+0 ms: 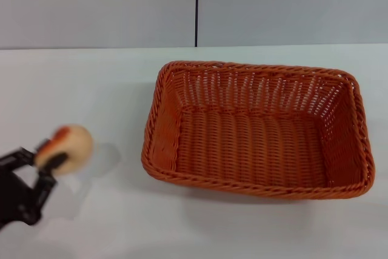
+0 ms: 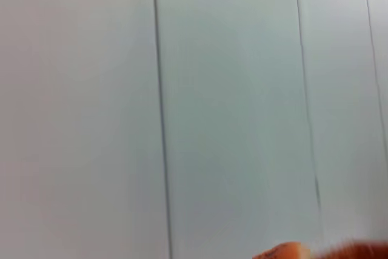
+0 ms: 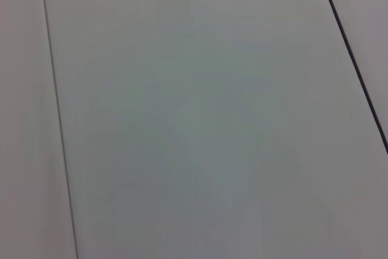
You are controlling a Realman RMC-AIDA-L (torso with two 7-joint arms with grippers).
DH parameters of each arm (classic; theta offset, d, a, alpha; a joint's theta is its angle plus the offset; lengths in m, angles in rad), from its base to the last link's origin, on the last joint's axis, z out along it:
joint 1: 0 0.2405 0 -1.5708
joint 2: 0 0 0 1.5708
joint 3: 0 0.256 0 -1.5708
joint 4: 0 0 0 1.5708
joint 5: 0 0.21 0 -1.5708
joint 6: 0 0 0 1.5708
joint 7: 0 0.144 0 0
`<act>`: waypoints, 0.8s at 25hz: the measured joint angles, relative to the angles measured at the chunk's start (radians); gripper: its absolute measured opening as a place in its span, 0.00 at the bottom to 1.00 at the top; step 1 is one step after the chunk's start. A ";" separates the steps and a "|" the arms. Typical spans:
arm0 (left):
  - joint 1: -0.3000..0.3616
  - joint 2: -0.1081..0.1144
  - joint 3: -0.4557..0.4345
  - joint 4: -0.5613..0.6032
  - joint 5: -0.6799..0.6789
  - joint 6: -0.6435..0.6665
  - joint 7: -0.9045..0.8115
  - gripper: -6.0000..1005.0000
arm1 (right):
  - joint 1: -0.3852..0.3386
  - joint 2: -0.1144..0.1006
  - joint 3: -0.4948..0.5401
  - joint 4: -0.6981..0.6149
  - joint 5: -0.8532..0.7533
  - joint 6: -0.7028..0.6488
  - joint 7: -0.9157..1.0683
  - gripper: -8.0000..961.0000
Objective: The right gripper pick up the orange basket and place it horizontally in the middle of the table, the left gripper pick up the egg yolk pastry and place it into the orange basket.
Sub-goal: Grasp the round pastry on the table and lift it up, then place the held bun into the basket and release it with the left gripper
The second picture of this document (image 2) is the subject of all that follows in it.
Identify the orange woven wicker basket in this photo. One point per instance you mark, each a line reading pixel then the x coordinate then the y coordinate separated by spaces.
pixel 354 251

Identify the round peach-coloured bun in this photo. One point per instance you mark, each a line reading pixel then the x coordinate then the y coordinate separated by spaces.
pixel 282 252

